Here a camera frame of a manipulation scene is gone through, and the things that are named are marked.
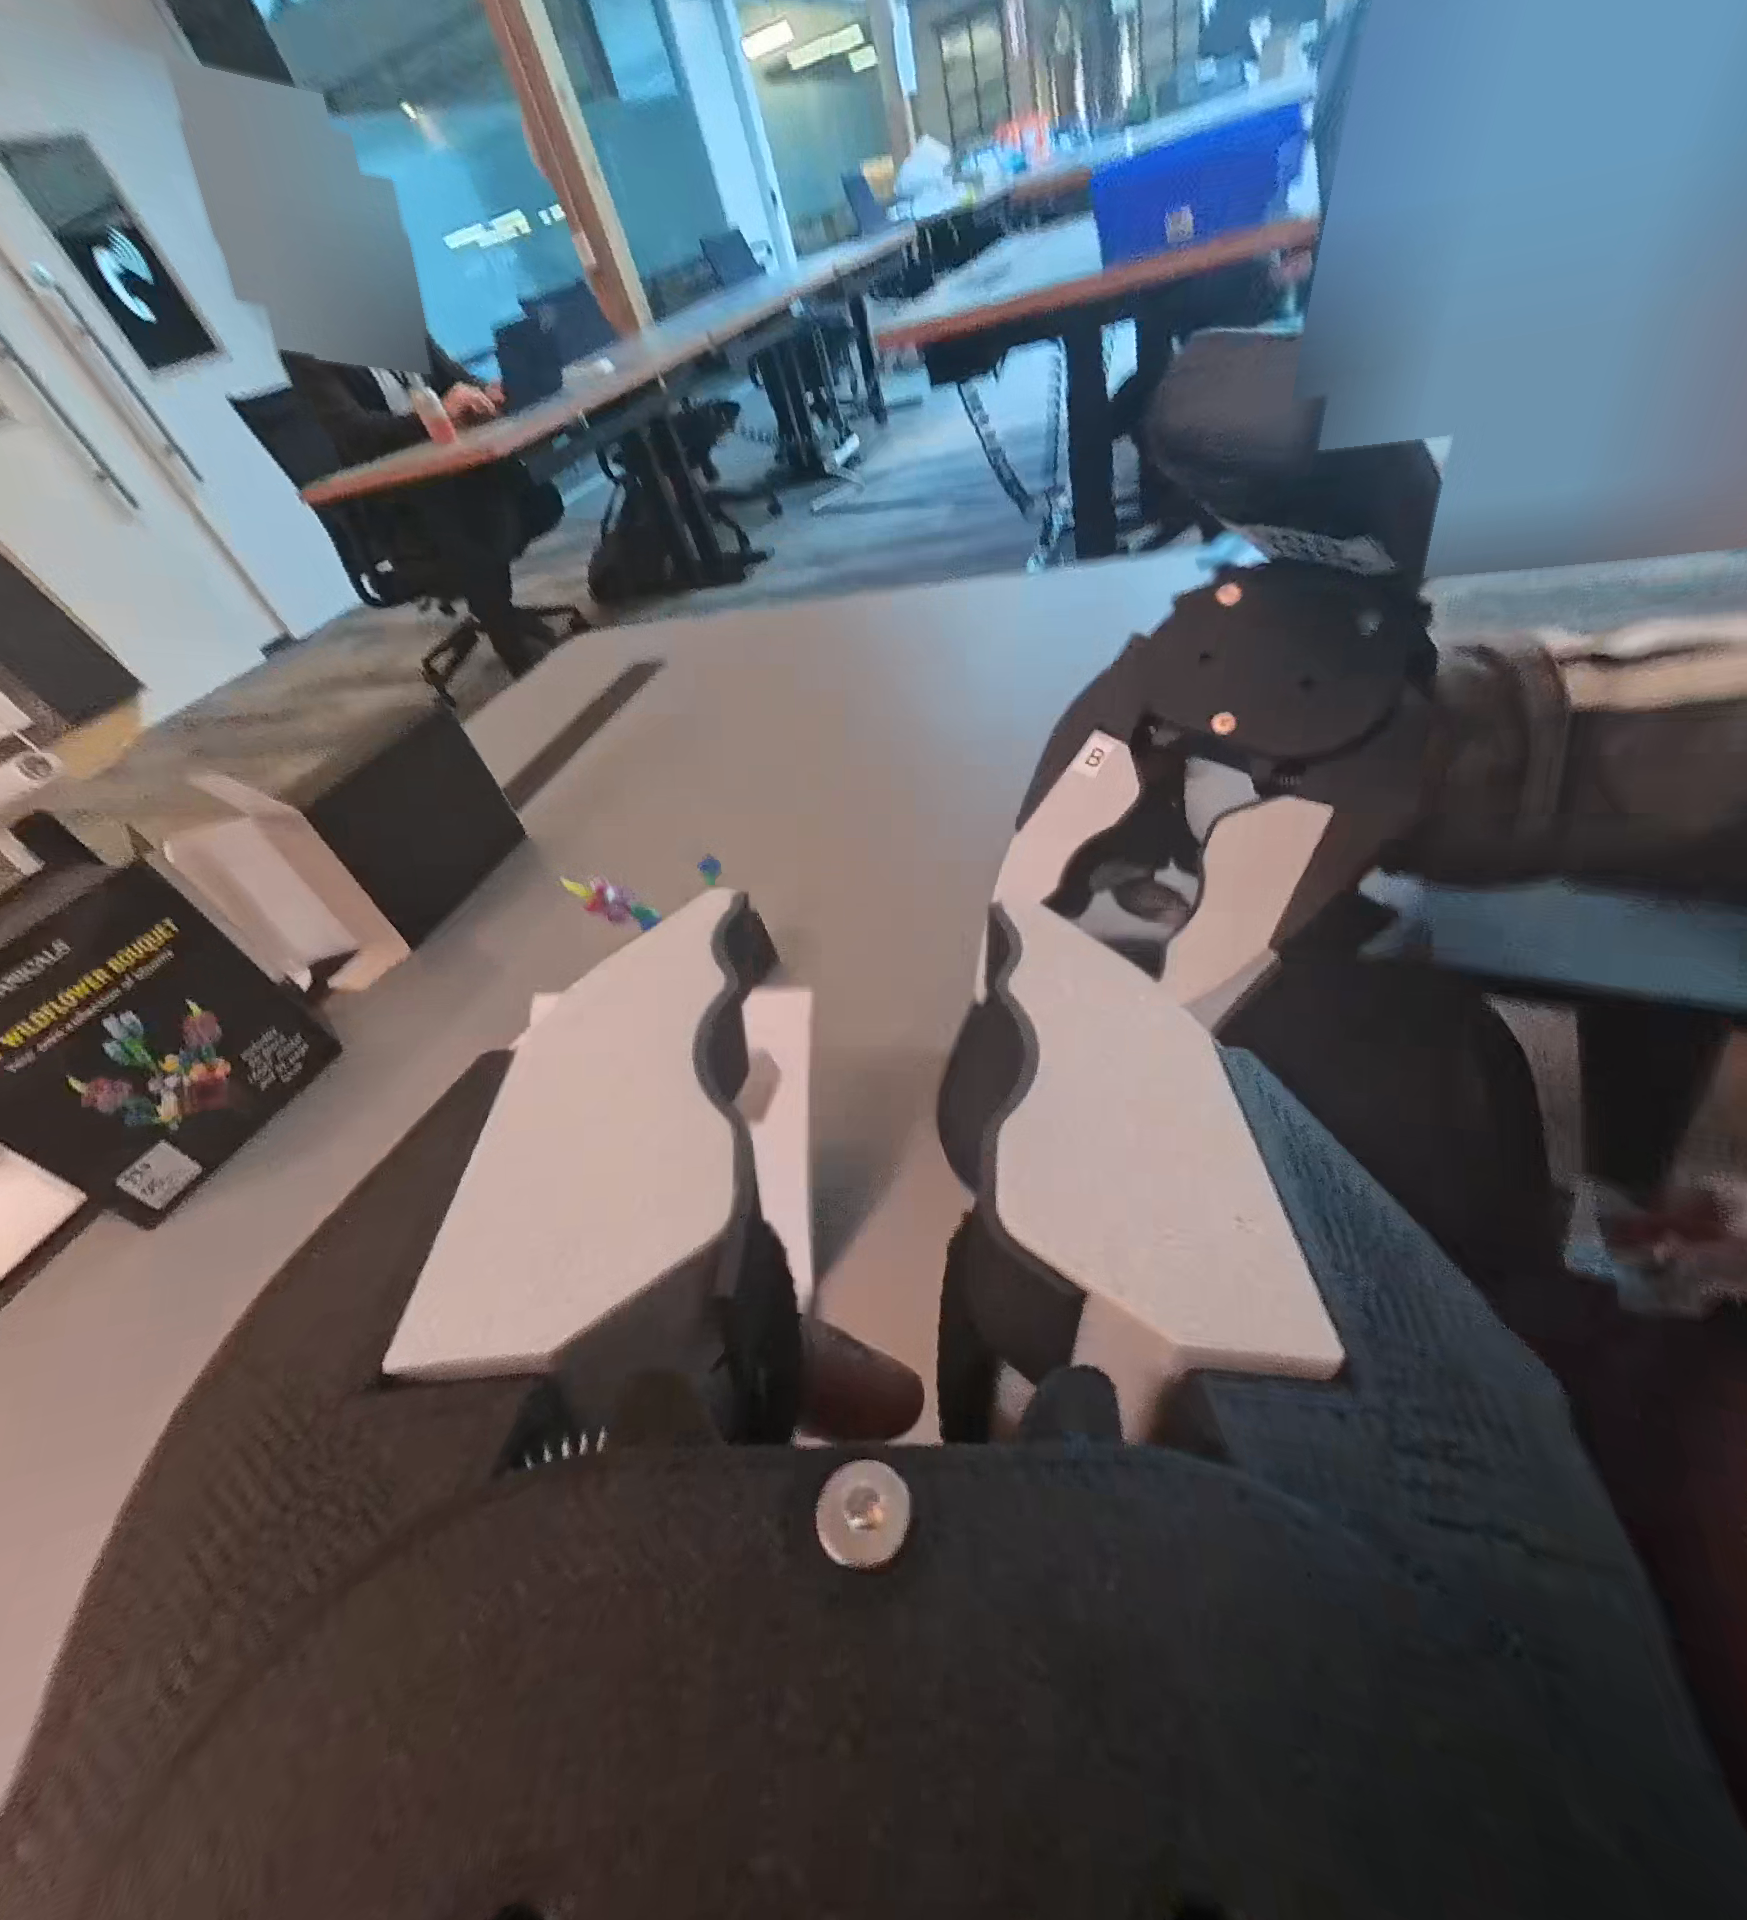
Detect blue plastic bin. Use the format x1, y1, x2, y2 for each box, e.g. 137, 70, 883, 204
1086, 83, 1320, 276

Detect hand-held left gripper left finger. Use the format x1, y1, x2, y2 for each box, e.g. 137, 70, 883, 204
383, 886, 817, 1446

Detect black and white box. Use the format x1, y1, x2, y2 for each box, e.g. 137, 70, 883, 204
138, 601, 530, 950

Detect white instruction booklet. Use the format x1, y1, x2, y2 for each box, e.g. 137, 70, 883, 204
514, 982, 817, 1324

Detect white desk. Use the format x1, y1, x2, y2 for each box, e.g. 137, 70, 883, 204
0, 547, 1272, 1920

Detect person's right forearm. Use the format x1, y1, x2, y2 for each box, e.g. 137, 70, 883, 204
1405, 593, 1747, 911

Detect black toy box flower print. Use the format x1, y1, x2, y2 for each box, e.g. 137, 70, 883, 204
0, 868, 344, 1237

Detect black backpack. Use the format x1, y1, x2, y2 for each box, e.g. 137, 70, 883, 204
586, 463, 772, 606

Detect small white box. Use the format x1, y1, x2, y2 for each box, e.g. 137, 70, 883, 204
157, 770, 412, 995

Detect black office chair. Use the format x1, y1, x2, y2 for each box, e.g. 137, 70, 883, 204
231, 387, 593, 711

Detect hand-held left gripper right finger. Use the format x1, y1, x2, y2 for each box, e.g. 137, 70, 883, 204
938, 900, 1351, 1446

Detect long wood-edged table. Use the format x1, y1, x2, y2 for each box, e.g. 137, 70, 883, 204
300, 221, 924, 603

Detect long metal door handle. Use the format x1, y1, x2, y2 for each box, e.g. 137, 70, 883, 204
0, 282, 143, 516
30, 263, 206, 485

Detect wood-edged table black legs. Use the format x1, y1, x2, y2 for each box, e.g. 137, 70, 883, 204
873, 214, 1325, 569

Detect colourful toy brick flower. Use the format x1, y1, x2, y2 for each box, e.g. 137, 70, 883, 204
558, 869, 665, 936

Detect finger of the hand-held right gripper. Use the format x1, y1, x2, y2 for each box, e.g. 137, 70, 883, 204
1161, 755, 1340, 1040
992, 726, 1208, 985

